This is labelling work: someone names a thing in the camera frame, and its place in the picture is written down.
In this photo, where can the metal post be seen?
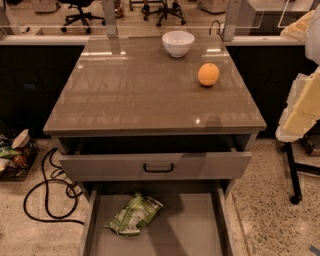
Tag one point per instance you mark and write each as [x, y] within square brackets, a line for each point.
[231, 20]
[110, 18]

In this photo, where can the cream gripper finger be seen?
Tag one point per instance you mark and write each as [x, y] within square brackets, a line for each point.
[297, 30]
[302, 110]

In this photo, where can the grey upper drawer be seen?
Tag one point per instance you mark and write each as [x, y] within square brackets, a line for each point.
[224, 163]

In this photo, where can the black wire basket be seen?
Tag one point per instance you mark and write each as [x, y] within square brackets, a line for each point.
[23, 164]

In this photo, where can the black stand leg with caster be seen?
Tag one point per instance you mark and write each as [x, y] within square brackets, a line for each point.
[294, 168]

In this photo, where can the green snack bag in basket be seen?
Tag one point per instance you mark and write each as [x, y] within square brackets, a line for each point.
[8, 153]

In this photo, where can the white ceramic bowl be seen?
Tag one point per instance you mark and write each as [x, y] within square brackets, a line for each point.
[178, 43]

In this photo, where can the black drawer handle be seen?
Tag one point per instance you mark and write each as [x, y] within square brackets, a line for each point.
[167, 169]

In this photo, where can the metal post right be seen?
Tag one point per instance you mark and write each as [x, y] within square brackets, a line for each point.
[231, 20]

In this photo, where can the grey drawer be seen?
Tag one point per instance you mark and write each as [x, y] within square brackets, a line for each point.
[189, 224]
[224, 163]

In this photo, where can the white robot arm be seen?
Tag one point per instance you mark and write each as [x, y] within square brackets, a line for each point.
[312, 40]

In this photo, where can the orange fruit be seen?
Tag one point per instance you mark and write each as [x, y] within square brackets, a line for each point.
[208, 74]

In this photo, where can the grey middle drawer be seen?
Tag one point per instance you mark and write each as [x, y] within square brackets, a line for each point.
[189, 224]

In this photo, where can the metal post left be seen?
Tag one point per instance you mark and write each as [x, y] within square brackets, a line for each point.
[110, 18]

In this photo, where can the black office chair left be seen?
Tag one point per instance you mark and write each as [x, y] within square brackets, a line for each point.
[81, 15]

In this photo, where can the green jalapeno chip bag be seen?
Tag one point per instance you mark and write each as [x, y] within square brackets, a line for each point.
[138, 213]

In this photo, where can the white bowl in basket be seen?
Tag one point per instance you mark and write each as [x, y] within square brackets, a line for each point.
[21, 140]

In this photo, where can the grey cabinet with counter top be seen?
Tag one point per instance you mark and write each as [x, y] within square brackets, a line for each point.
[130, 96]

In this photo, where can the black office chair centre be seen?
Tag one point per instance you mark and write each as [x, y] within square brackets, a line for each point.
[163, 11]

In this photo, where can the black office chair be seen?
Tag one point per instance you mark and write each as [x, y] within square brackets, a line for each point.
[163, 11]
[81, 15]

